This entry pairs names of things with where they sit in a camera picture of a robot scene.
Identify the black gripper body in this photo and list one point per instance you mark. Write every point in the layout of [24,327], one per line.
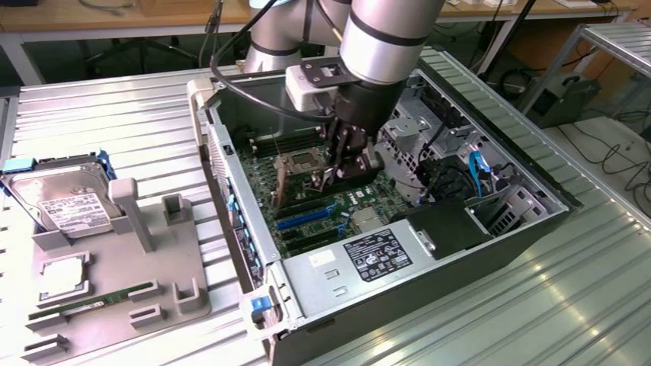
[368,106]

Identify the low profile graphics card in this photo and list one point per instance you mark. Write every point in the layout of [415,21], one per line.
[351,185]

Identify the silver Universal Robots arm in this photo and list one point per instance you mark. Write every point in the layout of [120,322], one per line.
[386,45]

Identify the CPU socket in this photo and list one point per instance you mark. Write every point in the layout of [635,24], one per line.
[304,158]

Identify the silver metal disk cage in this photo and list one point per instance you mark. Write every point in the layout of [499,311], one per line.
[412,131]

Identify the green motherboard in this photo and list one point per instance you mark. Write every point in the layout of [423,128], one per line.
[356,202]

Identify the black long expansion slot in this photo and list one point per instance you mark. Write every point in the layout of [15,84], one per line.
[302,212]
[311,246]

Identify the silver chipset heat sink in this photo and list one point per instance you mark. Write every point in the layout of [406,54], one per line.
[368,220]

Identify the blue expansion slot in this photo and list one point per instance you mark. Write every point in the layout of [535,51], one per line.
[302,221]

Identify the black plastic cover box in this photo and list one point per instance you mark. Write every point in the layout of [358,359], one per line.
[442,228]

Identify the silver power supply unit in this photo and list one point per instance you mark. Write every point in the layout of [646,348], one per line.
[326,274]

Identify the card retention bar blue clips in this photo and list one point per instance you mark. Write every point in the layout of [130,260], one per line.
[244,259]

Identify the perforated silver disk bay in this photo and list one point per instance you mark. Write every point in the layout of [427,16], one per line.
[509,217]

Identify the dark grey floor unit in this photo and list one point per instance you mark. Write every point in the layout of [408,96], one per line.
[565,103]

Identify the blue case latch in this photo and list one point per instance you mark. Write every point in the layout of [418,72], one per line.
[259,305]

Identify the open black PC case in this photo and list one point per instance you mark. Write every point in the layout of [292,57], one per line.
[386,335]

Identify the grey parts rack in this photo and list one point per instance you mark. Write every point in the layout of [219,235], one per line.
[112,274]

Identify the silver hard disk drive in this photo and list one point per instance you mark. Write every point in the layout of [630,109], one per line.
[56,190]

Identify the long wooden desk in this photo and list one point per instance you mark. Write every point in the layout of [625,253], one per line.
[102,19]

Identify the green RAM stick bare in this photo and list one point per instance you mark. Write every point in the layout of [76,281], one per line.
[91,303]

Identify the silver CPU chip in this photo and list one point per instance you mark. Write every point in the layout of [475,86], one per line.
[60,278]

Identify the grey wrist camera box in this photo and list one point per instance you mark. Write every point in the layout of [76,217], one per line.
[304,91]

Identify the metal slat table frame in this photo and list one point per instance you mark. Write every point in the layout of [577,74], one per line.
[621,42]

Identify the blue disk carrier bracket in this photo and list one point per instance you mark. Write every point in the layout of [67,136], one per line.
[18,165]

